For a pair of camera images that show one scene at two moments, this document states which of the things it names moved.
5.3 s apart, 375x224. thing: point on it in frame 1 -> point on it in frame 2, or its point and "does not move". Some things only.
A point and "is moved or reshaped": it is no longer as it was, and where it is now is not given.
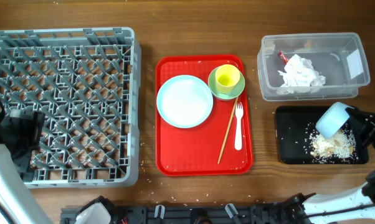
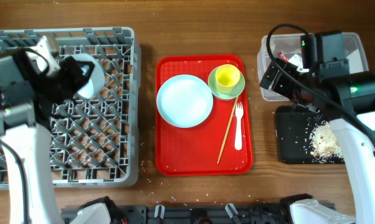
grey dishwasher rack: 86,83 does not move
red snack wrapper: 283,57 does not move
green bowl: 238,89 does not move
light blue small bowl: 332,119 is moved or reshaped
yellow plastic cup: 227,78 does not move
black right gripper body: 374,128 -> 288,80
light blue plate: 185,101 does not move
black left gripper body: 23,134 -> 53,84
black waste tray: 294,125 does not move
